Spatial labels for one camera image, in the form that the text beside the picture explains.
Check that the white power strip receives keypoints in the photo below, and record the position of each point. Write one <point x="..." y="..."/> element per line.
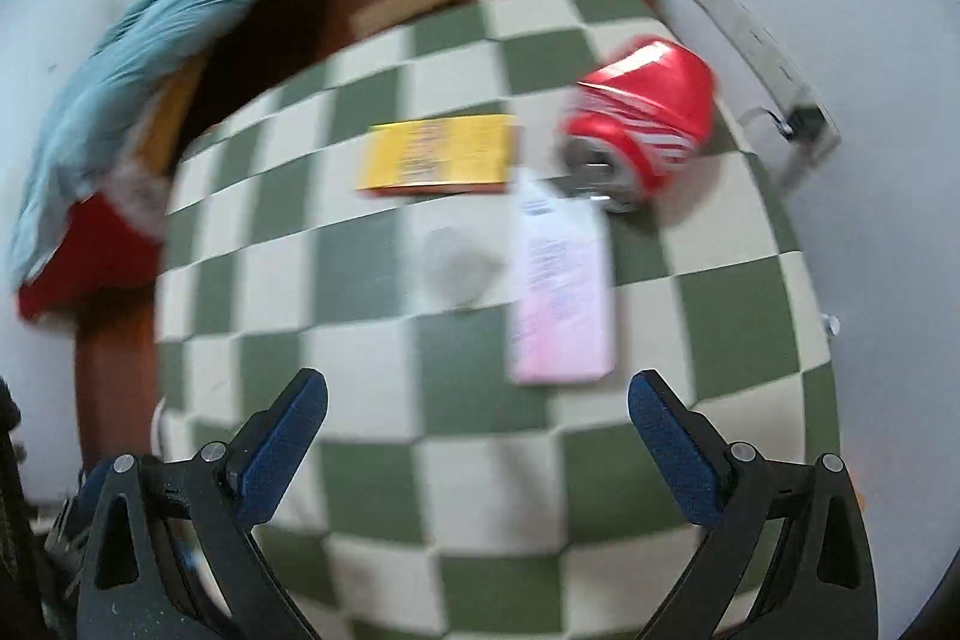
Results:
<point x="742" y="29"/>

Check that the light blue duvet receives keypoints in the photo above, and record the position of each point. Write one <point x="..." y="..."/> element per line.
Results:
<point x="150" y="10"/>

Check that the clear plastic wrapper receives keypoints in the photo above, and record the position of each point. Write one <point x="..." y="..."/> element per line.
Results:
<point x="457" y="269"/>

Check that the yellow box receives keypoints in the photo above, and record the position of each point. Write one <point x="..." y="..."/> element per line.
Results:
<point x="435" y="153"/>

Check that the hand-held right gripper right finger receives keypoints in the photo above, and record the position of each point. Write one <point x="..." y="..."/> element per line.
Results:
<point x="675" y="452"/>

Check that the pink white box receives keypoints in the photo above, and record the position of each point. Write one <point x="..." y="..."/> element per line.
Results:
<point x="559" y="310"/>

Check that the green white checkered tablecloth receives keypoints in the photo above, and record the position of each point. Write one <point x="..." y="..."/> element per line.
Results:
<point x="480" y="400"/>

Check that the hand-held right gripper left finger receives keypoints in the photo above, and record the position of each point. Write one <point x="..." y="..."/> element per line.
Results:
<point x="285" y="452"/>

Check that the wooden bed frame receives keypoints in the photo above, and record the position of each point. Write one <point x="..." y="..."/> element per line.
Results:
<point x="172" y="115"/>

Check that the red bed sheet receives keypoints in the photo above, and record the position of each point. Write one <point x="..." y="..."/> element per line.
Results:
<point x="82" y="265"/>

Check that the red soda can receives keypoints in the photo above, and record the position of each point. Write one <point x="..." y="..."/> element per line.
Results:
<point x="652" y="100"/>

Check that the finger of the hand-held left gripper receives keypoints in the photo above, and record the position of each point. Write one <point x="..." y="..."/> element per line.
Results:
<point x="91" y="486"/>

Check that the black power adapter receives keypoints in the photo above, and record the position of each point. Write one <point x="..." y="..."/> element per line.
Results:
<point x="804" y="123"/>

